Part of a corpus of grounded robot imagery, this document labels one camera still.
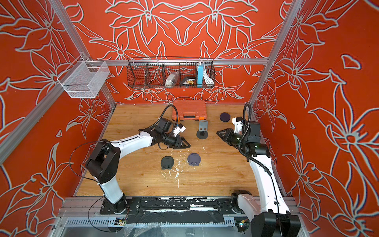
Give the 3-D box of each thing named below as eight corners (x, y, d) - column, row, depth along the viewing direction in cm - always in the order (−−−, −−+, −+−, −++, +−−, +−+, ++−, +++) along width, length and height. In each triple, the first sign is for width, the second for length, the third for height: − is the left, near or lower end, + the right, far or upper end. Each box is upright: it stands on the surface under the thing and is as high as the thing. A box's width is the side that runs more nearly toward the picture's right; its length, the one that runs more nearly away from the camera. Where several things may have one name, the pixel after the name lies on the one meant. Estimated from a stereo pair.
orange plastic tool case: (172, 121, 110) (171, 116, 106) (174, 103, 123) (173, 98, 118) (206, 120, 110) (207, 116, 106) (204, 103, 122) (205, 98, 118)
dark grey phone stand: (196, 139, 102) (197, 131, 95) (196, 122, 111) (196, 115, 104) (207, 138, 101) (208, 131, 95) (205, 122, 111) (206, 115, 104)
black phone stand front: (160, 169, 88) (160, 168, 86) (162, 157, 93) (161, 156, 91) (173, 169, 88) (172, 168, 86) (173, 157, 93) (173, 156, 91)
